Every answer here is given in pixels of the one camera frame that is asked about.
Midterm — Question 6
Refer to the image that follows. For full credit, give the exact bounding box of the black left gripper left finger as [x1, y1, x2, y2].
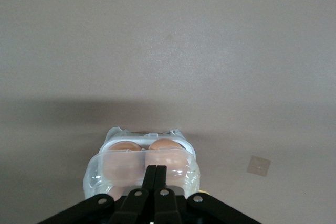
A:
[41, 165, 158, 224]

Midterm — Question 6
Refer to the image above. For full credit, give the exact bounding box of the clear plastic egg carton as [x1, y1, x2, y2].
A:
[83, 126, 202, 201]

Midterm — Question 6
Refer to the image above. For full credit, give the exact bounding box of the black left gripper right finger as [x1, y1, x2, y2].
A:
[156, 165, 260, 224]

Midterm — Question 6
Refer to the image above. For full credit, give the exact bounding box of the clear tape patch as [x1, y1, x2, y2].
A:
[246, 155, 271, 177]

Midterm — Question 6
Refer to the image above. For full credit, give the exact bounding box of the brown egg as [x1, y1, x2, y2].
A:
[102, 141, 145, 185]
[145, 138, 192, 182]

